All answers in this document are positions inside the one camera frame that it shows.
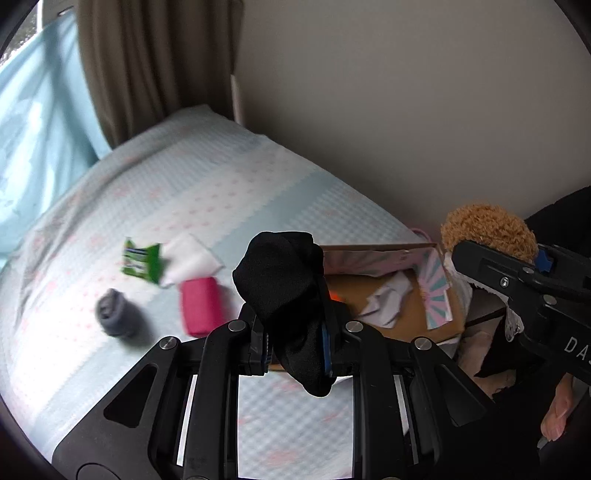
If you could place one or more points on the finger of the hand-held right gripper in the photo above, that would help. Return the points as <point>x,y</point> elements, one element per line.
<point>498,272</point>
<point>545,260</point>

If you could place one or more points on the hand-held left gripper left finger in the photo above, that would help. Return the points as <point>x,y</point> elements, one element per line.
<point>260,347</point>

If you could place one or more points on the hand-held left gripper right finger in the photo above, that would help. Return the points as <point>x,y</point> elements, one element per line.
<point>327,353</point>

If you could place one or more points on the brown plush toy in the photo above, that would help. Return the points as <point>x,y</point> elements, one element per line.
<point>487,228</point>

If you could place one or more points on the black sock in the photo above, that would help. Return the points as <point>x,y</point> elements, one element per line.
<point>288,300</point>

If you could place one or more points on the cardboard box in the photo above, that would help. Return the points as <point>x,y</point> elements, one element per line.
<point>406,304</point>

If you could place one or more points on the person's right hand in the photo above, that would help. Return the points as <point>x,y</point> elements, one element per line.
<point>559,410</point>

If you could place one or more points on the person's black clothing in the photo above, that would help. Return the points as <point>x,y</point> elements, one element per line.
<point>561,214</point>

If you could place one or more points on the pink rolled cloth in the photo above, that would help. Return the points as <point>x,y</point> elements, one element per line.
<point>202,304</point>

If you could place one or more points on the crumpled white paper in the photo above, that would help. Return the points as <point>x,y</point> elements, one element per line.
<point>385,300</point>

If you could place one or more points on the white folded cloth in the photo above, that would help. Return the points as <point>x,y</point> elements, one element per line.
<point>190,258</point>

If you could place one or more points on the green snack packet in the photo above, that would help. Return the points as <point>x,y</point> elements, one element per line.
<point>143,262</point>

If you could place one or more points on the grey rolled sock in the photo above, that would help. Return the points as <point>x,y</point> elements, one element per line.
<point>115,315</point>

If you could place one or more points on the bed with dotted sheet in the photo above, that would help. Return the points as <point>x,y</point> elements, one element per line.
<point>221,184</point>

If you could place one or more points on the beige curtain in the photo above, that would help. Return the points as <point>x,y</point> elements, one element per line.
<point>152,64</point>

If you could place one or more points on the light blue curtain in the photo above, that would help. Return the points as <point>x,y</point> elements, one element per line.
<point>41,134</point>

